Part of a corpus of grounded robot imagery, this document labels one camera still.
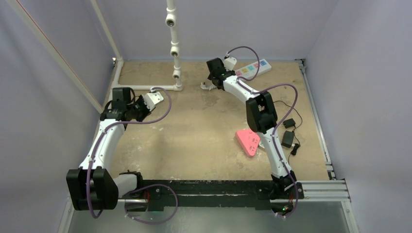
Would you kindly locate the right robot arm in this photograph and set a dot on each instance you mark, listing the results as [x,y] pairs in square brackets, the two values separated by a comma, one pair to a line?
[262,119]

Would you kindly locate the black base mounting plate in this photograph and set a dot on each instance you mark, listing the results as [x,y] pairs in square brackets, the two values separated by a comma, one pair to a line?
[258,194]

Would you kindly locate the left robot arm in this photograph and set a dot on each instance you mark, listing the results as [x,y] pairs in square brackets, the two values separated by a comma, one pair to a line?
[91,187]

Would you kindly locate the white multicolour power strip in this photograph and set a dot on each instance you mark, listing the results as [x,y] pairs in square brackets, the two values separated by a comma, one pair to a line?
[250,70]

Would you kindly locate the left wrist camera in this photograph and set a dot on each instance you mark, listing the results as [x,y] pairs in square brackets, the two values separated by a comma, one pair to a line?
[151,99]

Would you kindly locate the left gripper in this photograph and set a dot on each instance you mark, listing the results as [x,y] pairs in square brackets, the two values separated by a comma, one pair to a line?
[141,100]

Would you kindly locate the pink triangular power socket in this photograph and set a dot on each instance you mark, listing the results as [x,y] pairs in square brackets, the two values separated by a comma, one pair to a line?
[248,140]

